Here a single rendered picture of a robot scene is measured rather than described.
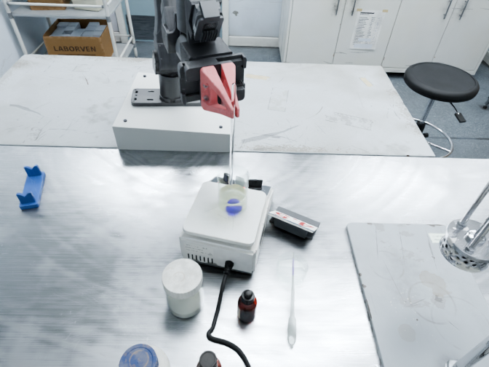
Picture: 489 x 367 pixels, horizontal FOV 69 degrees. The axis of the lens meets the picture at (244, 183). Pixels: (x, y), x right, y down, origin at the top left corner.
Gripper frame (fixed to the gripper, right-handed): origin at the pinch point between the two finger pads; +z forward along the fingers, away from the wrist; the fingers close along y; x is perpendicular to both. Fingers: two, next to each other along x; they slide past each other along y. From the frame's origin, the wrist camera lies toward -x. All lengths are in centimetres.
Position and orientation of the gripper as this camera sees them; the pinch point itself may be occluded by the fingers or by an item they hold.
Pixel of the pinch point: (233, 111)
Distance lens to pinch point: 49.4
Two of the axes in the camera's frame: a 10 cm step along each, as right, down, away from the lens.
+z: 3.8, 6.8, -6.2
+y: 9.2, -2.5, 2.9
